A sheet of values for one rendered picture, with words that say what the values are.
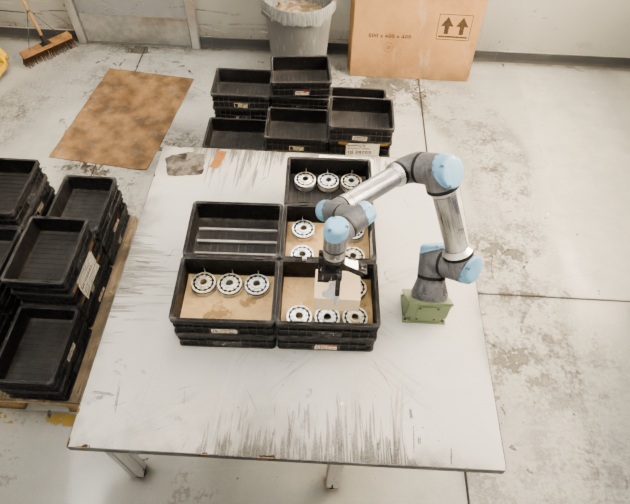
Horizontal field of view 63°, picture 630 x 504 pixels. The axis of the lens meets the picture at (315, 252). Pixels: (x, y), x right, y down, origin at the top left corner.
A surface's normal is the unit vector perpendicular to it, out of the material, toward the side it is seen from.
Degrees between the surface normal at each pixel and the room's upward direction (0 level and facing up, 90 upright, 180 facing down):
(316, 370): 0
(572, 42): 90
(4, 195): 0
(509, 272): 0
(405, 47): 74
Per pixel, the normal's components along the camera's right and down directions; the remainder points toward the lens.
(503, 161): 0.03, -0.59
